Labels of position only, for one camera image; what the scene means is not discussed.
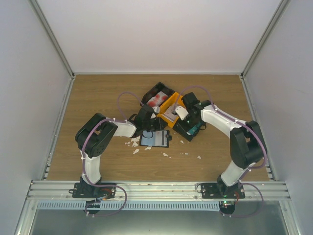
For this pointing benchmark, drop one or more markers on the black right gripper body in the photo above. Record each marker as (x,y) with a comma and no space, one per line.
(191,121)

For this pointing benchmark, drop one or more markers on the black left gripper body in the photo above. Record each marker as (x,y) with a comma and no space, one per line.
(151,127)

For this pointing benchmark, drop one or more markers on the black leather card holder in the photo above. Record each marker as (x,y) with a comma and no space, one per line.
(155,139)

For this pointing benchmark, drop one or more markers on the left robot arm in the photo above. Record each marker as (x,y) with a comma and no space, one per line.
(94,137)

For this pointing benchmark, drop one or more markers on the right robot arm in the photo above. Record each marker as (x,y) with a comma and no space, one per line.
(247,146)

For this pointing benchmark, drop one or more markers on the red white card stack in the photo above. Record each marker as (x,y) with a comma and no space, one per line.
(158,99)

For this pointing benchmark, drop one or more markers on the white pink card stack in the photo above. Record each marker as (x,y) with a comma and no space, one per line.
(170,113)

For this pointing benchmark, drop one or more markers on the black bin with red cards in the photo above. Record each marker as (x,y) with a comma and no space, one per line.
(159,87)

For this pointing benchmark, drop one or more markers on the teal card stack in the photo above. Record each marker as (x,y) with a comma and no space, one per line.
(194,130)

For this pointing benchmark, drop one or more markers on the black bin with teal cards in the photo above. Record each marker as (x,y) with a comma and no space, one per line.
(187,129)

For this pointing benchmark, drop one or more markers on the yellow plastic bin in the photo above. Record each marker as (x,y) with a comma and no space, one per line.
(170,101)

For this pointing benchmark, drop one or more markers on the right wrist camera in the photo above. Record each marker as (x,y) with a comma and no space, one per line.
(181,112)

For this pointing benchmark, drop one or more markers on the aluminium frame post right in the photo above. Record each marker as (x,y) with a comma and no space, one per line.
(265,36)

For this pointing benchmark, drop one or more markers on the aluminium frame post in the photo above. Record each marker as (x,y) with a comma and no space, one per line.
(265,36)
(46,26)

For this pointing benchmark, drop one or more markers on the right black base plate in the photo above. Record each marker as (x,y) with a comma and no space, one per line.
(219,191)

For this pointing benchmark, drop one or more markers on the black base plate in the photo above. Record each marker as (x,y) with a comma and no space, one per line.
(219,191)
(85,190)

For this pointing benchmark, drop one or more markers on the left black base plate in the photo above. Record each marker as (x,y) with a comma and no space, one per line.
(85,190)

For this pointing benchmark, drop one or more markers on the grey slotted cable duct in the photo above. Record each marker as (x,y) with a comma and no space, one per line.
(131,205)

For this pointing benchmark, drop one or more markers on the aluminium front rail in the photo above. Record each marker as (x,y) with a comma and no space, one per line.
(146,191)

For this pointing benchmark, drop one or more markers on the aluminium frame post left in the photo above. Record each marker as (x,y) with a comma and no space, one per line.
(46,26)

